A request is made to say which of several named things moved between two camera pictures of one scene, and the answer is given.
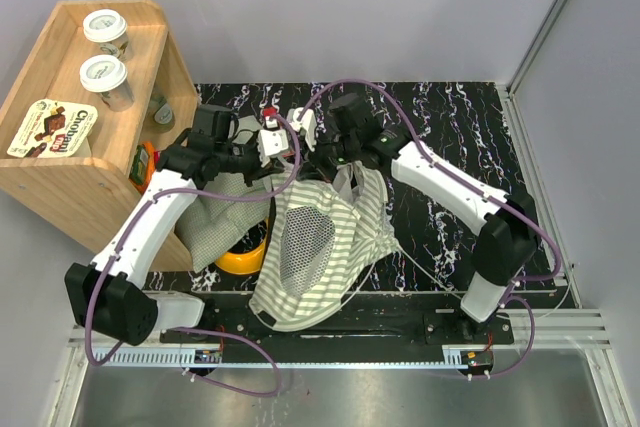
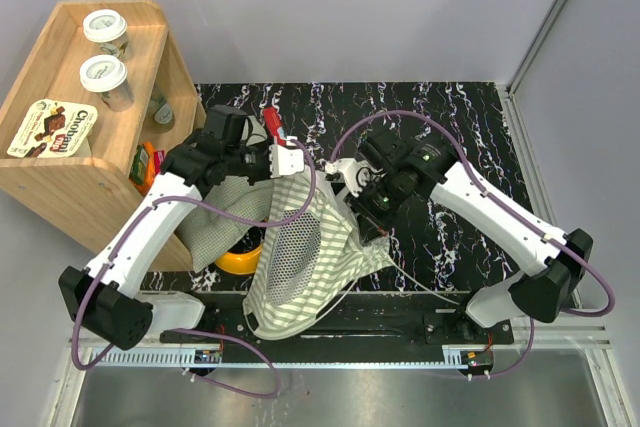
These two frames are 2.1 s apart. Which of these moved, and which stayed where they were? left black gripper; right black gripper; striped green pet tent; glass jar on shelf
Moved: right black gripper
Stayed: left black gripper; striped green pet tent; glass jar on shelf
